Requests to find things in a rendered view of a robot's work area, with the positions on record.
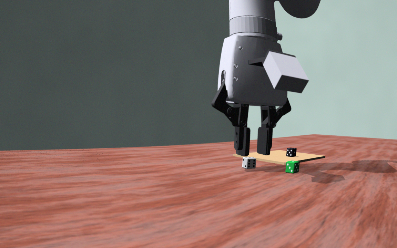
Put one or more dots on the black die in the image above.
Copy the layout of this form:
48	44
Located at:
291	152

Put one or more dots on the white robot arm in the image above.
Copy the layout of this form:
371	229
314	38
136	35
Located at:
258	16

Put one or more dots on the green die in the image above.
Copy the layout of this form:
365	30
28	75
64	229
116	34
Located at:
292	167

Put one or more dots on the tan square mat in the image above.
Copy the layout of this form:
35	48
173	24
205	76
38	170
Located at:
279	157

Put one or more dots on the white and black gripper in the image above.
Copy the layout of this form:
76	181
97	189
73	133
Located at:
244	85

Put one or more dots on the white die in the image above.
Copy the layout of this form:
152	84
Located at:
249	162

